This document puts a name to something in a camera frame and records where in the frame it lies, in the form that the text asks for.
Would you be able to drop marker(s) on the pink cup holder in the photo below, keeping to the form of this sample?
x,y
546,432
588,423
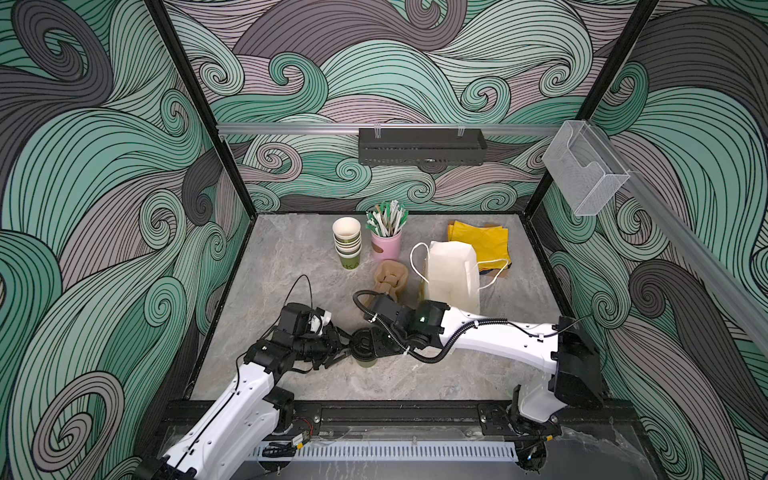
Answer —
x,y
386,248

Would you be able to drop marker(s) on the white slotted cable duct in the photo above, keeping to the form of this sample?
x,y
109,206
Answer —
x,y
471,451

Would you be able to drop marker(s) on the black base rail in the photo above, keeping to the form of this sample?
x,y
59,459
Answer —
x,y
331,418

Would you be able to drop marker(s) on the brown pulp cup carrier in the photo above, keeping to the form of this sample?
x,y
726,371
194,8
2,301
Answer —
x,y
390,278

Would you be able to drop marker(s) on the black wall-mounted tray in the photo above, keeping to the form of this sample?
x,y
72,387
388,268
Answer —
x,y
438,147

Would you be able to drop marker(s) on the stack of green paper cups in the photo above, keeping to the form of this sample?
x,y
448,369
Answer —
x,y
347,235

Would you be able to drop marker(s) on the clear acrylic wall holder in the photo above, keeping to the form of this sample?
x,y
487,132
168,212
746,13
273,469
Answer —
x,y
585,167

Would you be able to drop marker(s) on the aluminium rail wall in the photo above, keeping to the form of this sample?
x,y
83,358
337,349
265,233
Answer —
x,y
307,128
684,205

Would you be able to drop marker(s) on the white paper takeout bag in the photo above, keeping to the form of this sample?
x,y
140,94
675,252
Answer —
x,y
450,273

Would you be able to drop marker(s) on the green paper coffee cup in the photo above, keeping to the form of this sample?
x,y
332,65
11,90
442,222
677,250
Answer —
x,y
366,363

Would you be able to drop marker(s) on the aluminium rail right wall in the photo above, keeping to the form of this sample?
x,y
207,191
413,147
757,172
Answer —
x,y
684,205

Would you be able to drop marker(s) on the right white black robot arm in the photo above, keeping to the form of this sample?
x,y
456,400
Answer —
x,y
565,355

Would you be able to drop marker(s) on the yellow napkin stack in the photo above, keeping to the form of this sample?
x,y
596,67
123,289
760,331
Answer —
x,y
489,243

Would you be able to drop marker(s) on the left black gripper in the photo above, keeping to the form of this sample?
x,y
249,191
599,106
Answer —
x,y
333,346

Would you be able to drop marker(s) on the aluminium rail back wall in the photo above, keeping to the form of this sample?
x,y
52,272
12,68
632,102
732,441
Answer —
x,y
307,128

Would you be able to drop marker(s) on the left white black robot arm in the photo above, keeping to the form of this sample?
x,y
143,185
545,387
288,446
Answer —
x,y
253,406

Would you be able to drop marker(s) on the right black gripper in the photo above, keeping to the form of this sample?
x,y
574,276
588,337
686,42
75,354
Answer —
x,y
379,348

